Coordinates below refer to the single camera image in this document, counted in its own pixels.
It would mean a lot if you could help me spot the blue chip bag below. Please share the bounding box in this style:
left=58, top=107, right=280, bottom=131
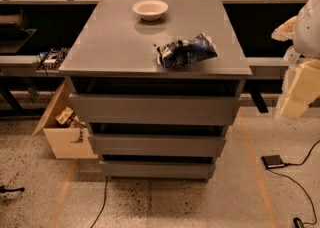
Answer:
left=156, top=33, right=219, bottom=68

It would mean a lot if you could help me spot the cardboard box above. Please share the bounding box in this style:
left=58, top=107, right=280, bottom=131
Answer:
left=32, top=82, right=97, bottom=159

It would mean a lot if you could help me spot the patterned black white box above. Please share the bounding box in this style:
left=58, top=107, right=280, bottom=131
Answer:
left=38, top=48, right=69, bottom=71

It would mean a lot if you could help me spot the grey drawer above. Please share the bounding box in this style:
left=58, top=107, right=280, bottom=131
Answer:
left=88, top=123, right=225, bottom=158
left=69, top=94, right=239, bottom=125
left=100, top=160, right=216, bottom=180

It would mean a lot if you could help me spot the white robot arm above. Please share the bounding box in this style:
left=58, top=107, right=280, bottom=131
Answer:
left=271, top=0, right=320, bottom=123

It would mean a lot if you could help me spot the grey bottom drawer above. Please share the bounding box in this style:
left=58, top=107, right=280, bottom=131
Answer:
left=100, top=160, right=216, bottom=180

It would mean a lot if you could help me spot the white bowl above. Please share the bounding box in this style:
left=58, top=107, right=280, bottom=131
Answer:
left=132, top=0, right=169, bottom=21

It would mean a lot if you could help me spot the grey top drawer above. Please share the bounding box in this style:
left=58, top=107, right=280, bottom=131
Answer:
left=69, top=94, right=239, bottom=125

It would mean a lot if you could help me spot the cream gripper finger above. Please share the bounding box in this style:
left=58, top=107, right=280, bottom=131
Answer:
left=276, top=94, right=314, bottom=120

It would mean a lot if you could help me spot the grey drawer cabinet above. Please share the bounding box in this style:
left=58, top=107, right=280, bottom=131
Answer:
left=58, top=0, right=253, bottom=183

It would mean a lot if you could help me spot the small box in carton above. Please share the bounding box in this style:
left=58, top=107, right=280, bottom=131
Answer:
left=56, top=107, right=74, bottom=125

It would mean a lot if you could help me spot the grey middle drawer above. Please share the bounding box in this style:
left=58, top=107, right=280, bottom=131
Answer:
left=88, top=123, right=225, bottom=158

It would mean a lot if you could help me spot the black floor cable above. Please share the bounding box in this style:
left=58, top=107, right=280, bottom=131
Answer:
left=89, top=175, right=109, bottom=228

